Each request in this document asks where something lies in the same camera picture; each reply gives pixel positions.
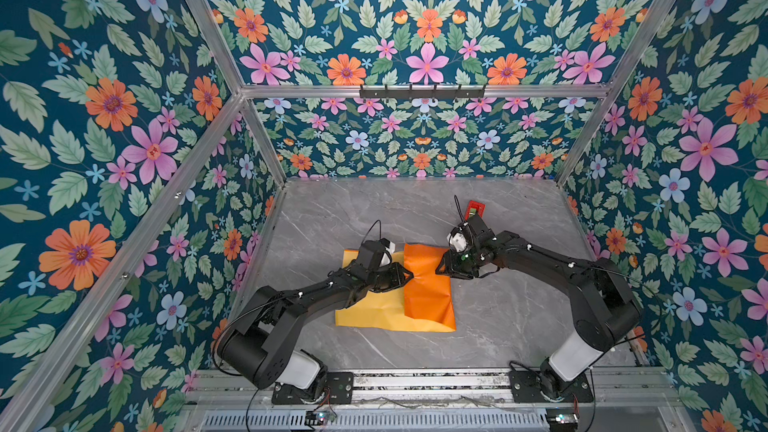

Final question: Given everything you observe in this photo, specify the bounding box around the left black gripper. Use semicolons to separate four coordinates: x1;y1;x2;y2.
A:
367;262;417;294

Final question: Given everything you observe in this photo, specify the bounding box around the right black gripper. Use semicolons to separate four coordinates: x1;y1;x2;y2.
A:
432;246;482;278

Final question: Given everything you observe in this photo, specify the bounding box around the yellow orange wrapping paper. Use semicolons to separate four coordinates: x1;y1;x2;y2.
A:
335;244;457;333

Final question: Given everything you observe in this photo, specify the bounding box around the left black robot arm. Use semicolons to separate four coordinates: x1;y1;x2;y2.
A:
214;238;414;395

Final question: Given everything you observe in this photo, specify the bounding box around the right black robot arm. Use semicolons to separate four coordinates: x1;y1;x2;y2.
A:
436;215;643;401

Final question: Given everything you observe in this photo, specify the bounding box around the red tape dispenser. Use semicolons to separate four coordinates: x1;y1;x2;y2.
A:
465;200;485;221

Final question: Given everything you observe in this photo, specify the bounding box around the left small circuit board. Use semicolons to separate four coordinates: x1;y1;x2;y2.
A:
304;411;337;428

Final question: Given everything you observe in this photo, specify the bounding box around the small circuit board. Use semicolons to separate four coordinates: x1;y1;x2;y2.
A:
546;411;579;432
304;411;337;428

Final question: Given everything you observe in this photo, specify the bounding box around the right small circuit board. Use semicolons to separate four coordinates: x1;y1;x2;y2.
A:
546;411;579;432

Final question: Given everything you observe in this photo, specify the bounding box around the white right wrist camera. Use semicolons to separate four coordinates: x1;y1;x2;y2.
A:
448;228;471;254

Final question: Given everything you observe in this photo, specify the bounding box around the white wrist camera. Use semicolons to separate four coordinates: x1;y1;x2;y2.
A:
377;238;395;267
448;228;471;254

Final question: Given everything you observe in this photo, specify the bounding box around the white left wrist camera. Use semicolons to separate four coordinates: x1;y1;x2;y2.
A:
377;238;395;267

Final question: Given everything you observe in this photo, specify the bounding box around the aluminium mounting rail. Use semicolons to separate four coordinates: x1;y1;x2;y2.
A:
179;365;691;415

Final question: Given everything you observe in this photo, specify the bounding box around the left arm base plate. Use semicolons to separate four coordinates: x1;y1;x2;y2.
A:
271;371;355;405

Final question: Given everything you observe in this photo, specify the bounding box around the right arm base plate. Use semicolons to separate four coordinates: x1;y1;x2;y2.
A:
508;370;594;404

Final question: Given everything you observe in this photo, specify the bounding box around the white slotted cable duct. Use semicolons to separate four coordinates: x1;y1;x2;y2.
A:
201;409;549;431

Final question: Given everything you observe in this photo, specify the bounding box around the black hook rail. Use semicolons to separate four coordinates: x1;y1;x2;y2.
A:
358;84;486;101

